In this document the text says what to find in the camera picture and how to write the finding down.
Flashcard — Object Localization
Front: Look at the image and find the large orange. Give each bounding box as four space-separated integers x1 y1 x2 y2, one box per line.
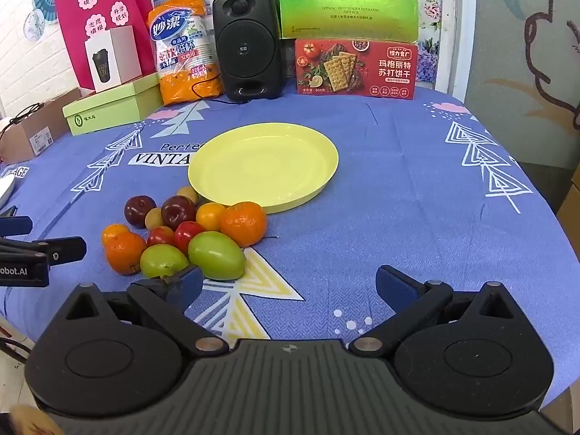
220 202 268 248

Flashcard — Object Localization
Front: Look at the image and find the blue printed tablecloth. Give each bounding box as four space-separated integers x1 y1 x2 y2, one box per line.
0 85 580 411

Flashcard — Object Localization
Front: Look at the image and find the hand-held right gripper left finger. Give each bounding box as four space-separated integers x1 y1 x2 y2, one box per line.
62 264 229 358

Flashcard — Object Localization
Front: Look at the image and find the medium orange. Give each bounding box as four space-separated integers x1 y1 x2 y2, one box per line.
105 232 148 276

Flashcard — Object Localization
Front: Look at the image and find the yellow plastic plate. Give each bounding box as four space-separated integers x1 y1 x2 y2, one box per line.
188 122 340 215

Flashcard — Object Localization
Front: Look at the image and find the red cracker box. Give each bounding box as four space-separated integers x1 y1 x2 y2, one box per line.
294 38 418 100

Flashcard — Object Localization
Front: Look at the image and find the white rounded object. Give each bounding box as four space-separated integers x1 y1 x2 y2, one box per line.
0 175 17 208

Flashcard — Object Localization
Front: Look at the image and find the small orange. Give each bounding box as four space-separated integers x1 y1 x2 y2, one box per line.
101 223 131 246

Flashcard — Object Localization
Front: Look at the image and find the yellow-orange round fruit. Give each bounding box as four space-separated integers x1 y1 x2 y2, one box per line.
196 202 227 232

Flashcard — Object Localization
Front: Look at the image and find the orange paper cup package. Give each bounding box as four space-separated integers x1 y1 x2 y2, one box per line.
146 0 224 106

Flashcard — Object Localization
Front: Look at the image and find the large green fruit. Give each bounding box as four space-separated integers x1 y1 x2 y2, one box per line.
188 231 247 280

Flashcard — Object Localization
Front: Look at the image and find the brown cardboard box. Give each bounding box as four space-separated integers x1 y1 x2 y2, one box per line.
0 87 96 165

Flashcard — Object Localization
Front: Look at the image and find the pink paper bag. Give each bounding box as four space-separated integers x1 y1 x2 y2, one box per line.
51 0 155 90

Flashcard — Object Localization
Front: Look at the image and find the black speaker cable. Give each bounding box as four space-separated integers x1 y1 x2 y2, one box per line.
192 75 250 105

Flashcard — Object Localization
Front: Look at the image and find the dark purple plum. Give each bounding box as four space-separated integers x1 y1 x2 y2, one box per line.
161 196 197 231
124 195 157 229

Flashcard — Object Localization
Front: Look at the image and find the light green flat box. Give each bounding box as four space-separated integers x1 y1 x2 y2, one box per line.
62 72 163 136

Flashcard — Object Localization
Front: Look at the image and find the shiny green gift box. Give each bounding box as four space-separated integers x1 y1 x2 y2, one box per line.
276 0 420 42

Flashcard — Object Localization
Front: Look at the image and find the white frame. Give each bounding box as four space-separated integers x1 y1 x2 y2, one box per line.
432 0 482 100

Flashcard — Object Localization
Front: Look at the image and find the small green fruit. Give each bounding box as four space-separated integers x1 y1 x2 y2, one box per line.
140 244 190 279

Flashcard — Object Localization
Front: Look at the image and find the thin black cable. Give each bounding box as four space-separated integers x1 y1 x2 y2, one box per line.
0 103 47 142

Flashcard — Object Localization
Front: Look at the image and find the black speaker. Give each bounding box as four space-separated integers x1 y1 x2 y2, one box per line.
212 0 285 102

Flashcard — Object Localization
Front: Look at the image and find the floral cloth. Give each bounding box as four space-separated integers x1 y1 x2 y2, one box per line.
416 0 443 84

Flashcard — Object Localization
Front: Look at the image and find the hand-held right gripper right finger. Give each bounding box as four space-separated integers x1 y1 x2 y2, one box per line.
349 265 518 355

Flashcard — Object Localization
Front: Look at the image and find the white box with cup print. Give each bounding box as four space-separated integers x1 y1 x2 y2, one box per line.
84 25 142 93

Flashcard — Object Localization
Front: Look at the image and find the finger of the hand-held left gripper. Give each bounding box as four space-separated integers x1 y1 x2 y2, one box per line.
0 236 87 265
0 216 34 237

